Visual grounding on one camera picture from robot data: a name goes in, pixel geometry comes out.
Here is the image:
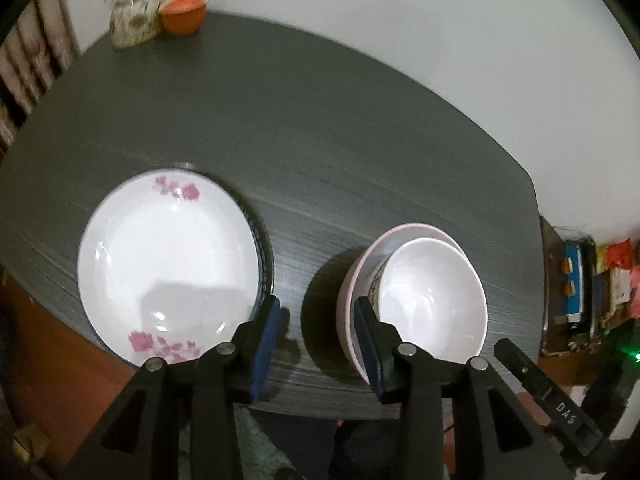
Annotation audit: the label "white bowl blue base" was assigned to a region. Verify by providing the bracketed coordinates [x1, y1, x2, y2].
[368, 237, 488, 364]

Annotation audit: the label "pink bowl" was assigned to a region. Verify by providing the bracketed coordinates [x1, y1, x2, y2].
[336, 222, 466, 384]

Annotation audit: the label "blue floral porcelain plate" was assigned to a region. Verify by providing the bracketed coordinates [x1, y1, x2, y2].
[169, 160, 274, 318]

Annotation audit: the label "white plate pink flowers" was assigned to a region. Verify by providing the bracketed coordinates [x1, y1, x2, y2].
[77, 168, 258, 366]

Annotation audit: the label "orange lidded bowl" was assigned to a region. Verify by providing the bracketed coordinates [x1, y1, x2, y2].
[160, 0, 207, 36]

